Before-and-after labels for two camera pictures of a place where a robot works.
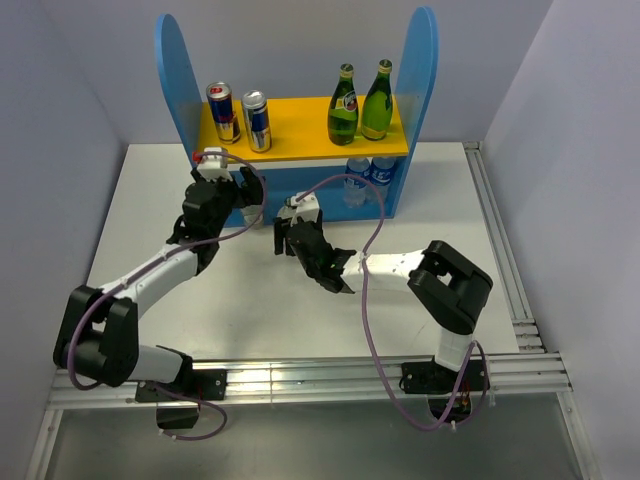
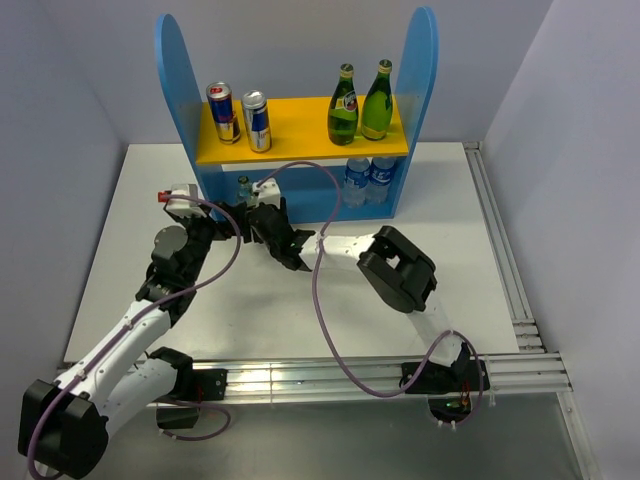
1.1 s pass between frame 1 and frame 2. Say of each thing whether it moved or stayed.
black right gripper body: moved
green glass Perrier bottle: stayed
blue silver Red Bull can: stayed
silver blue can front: stayed
